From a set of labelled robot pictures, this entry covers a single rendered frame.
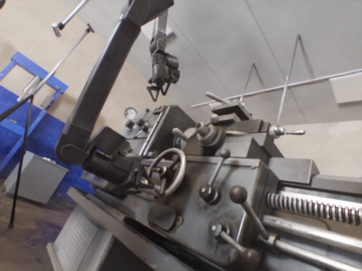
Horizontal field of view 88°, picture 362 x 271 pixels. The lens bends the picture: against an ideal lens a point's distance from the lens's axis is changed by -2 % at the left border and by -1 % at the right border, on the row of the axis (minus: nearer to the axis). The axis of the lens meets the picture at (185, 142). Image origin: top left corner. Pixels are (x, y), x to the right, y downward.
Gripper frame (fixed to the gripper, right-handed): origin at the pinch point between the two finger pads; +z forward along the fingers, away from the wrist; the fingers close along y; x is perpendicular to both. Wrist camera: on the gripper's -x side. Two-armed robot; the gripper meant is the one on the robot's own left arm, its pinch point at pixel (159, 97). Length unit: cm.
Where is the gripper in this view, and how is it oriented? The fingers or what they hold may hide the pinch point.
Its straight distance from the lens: 91.9
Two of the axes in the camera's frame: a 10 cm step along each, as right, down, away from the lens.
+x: -8.3, -0.1, -5.5
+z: 0.5, 9.9, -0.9
